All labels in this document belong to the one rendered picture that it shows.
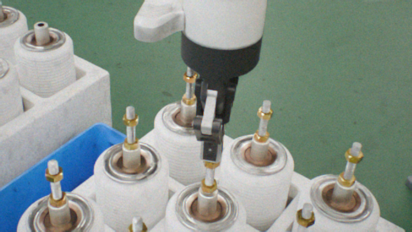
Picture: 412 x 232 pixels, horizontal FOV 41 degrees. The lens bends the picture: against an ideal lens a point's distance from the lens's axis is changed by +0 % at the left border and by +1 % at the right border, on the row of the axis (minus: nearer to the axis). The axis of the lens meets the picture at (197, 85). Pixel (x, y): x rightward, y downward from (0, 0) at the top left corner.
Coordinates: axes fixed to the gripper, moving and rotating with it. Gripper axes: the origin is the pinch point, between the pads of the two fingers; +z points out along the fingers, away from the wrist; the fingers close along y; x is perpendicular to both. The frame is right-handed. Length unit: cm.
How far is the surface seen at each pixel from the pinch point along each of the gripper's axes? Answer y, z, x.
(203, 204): -1.1, 8.6, 0.3
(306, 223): -6.2, 2.9, -10.6
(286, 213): 7.9, 17.5, -10.0
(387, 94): 66, 35, -33
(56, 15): 80, 35, 54
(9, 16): 35, 10, 42
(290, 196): 13.4, 19.9, -10.7
